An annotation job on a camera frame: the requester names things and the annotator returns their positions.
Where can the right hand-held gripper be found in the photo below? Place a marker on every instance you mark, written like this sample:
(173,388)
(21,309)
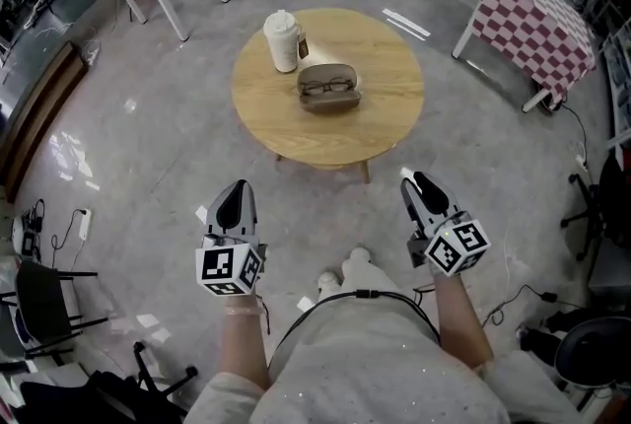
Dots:
(453,249)

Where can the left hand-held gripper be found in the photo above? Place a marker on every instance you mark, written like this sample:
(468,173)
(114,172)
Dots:
(217,264)

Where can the brown glasses case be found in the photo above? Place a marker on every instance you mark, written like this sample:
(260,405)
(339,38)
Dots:
(328,105)

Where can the dark-framed eyeglasses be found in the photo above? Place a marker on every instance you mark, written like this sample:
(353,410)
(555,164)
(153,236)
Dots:
(324,86)

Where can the person's left forearm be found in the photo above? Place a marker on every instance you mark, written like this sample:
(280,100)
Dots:
(241,348)

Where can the person's right forearm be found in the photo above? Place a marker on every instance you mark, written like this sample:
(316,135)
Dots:
(461,318)

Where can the white shoe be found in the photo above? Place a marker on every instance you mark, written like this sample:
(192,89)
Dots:
(329,284)
(357,259)

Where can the round wooden table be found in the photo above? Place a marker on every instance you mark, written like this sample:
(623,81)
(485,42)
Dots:
(345,131)

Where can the white power strip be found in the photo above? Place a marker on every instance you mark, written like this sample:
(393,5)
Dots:
(581,163)
(85,225)

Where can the person's light grey clothing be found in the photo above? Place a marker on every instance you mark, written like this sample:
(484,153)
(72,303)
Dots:
(365,363)

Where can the black office chair base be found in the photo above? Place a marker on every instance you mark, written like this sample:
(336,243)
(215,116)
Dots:
(140,363)

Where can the white lidded cup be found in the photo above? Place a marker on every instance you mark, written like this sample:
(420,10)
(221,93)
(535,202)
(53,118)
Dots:
(282,42)

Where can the black office chair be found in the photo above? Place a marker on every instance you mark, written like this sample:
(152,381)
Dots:
(616,205)

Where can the black charger device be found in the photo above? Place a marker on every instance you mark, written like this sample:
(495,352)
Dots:
(28,244)

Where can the black folding chair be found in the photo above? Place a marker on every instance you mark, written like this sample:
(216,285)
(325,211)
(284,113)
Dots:
(42,299)

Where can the red white checkered table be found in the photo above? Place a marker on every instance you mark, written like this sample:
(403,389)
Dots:
(532,22)

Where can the black round stool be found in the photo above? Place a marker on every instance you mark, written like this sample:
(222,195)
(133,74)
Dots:
(596,348)

